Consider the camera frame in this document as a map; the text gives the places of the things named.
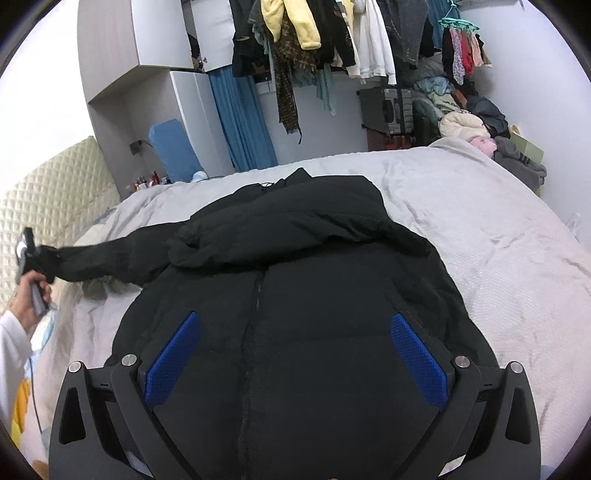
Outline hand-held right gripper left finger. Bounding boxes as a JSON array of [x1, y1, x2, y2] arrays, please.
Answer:
[[48, 311, 204, 480]]

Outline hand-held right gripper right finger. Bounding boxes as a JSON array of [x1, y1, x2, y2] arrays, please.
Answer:
[[390, 314, 542, 480]]

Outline black puffer jacket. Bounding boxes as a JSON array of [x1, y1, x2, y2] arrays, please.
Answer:
[[34, 167, 502, 480]]

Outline person's left forearm white sleeve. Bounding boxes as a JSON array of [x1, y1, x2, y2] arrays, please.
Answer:
[[0, 310, 34, 428]]

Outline pile of clothes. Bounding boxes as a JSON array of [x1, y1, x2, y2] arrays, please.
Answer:
[[412, 55, 514, 141]]

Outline person's left hand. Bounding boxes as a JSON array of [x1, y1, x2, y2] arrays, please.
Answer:
[[8, 270, 52, 332]]

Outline cream quilted headboard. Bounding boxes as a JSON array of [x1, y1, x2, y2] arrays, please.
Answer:
[[0, 136, 122, 315]]

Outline yellow printed cloth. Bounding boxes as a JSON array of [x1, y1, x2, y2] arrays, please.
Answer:
[[8, 378, 34, 446]]

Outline grey bed blanket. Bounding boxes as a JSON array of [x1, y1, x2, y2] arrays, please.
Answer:
[[18, 147, 591, 480]]

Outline small bedside bottles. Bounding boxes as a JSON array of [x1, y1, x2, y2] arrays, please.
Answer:
[[133, 171, 172, 191]]

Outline blue padded board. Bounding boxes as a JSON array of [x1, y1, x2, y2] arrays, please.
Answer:
[[148, 119, 205, 184]]

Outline grey wardrobe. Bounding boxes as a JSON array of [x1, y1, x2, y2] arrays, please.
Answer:
[[78, 0, 232, 200]]

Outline grey striped cloth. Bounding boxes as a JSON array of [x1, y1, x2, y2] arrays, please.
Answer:
[[491, 136, 549, 193]]

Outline pink soft toy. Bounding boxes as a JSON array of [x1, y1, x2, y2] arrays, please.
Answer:
[[470, 136, 498, 158]]

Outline green cardboard box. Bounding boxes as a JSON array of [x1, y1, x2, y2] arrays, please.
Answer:
[[508, 124, 546, 165]]

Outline blue curtain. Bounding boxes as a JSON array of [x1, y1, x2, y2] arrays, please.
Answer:
[[208, 69, 280, 172]]

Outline dark grey suitcase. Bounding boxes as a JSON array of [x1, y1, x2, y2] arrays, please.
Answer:
[[358, 87, 415, 137]]

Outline white cabinet door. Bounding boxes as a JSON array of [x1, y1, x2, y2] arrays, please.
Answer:
[[190, 0, 242, 73]]

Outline teal hanging cloth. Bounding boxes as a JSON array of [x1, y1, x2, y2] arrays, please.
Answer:
[[316, 65, 339, 116]]

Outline black hanging jacket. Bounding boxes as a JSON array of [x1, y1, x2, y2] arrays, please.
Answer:
[[229, 0, 279, 79]]

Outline brown patterned scarf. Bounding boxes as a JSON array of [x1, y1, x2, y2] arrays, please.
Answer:
[[270, 21, 320, 138]]

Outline green clip hanger with socks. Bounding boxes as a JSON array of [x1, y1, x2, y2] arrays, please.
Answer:
[[438, 0, 494, 86]]

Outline white hanging garment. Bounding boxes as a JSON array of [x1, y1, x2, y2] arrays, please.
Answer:
[[345, 0, 399, 86]]

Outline dark grey hanging sweater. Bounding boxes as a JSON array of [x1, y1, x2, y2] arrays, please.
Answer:
[[392, 0, 438, 71]]

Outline black hanging top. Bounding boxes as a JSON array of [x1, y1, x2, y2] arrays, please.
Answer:
[[318, 0, 357, 71]]

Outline yellow hanging hoodie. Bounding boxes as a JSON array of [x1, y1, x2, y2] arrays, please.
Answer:
[[261, 0, 322, 51]]

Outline thin gripper cable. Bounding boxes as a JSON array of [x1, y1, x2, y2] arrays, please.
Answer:
[[25, 353, 51, 437]]

